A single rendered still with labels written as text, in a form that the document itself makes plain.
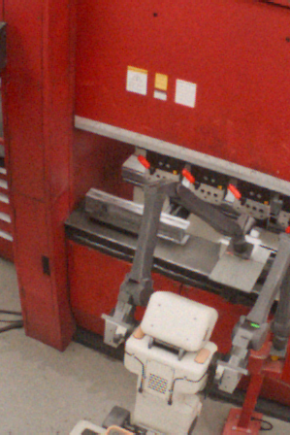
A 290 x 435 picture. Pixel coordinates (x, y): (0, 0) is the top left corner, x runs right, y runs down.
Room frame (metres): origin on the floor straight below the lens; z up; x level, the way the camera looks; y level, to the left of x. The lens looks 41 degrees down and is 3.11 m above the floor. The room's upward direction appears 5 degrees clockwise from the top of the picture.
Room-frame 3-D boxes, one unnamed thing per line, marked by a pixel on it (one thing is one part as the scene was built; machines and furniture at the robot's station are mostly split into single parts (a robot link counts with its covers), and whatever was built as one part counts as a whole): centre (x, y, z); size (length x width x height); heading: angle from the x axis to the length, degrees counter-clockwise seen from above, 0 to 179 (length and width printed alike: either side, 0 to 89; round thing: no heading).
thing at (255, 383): (1.95, -0.43, 0.39); 0.05 x 0.05 x 0.54; 78
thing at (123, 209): (2.53, 0.18, 0.92); 0.50 x 0.06 x 0.10; 69
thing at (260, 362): (1.95, -0.43, 0.75); 0.20 x 0.16 x 0.18; 78
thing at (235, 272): (2.19, -0.29, 1.00); 0.26 x 0.18 x 0.01; 159
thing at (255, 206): (2.34, -0.31, 1.26); 0.15 x 0.09 x 0.17; 69
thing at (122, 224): (2.49, 0.24, 0.89); 0.30 x 0.05 x 0.03; 69
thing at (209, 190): (2.41, -0.13, 1.26); 0.15 x 0.09 x 0.17; 69
